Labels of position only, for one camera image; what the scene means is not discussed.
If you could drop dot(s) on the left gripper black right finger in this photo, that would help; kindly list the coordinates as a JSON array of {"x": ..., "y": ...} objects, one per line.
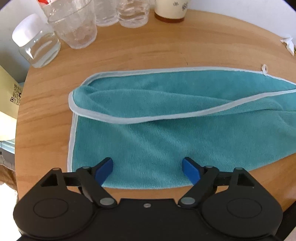
[{"x": 192, "y": 170}]

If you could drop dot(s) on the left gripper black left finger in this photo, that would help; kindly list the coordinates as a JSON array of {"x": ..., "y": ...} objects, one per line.
[{"x": 102, "y": 170}]

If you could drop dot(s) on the teal microfiber towel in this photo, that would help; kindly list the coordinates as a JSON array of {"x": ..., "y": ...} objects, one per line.
[{"x": 148, "y": 121}]

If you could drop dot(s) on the pale yellow paper bag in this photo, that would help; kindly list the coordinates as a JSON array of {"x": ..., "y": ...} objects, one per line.
[{"x": 11, "y": 93}]

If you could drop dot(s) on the glass jar with white lid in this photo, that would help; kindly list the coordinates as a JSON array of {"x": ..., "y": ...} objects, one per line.
[{"x": 36, "y": 40}]

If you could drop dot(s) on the textured clear glass tumbler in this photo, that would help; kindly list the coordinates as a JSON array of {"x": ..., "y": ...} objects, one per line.
[{"x": 73, "y": 21}]

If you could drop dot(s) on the clear plastic water bottle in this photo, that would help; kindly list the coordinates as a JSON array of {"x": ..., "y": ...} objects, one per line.
[{"x": 133, "y": 13}]

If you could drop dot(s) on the folded white paper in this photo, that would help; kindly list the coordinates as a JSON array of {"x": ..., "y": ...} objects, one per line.
[{"x": 289, "y": 45}]

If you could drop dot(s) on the cream cup with red lid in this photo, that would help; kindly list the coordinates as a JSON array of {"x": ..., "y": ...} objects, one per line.
[{"x": 171, "y": 11}]

